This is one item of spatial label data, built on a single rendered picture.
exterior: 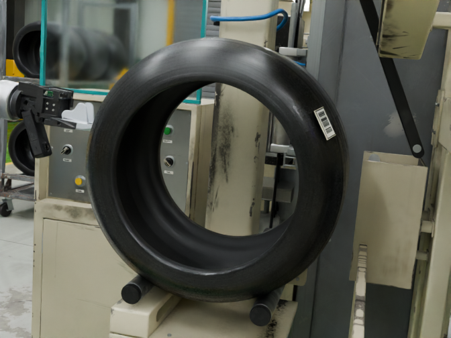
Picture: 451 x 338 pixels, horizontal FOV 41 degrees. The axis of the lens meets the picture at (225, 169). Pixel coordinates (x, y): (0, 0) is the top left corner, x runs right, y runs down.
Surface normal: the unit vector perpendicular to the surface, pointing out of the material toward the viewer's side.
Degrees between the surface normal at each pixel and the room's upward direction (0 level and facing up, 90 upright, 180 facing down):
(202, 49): 43
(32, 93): 90
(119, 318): 90
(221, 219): 90
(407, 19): 162
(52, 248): 90
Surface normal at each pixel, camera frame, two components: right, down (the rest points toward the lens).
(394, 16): -0.15, 0.98
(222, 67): -0.19, -0.04
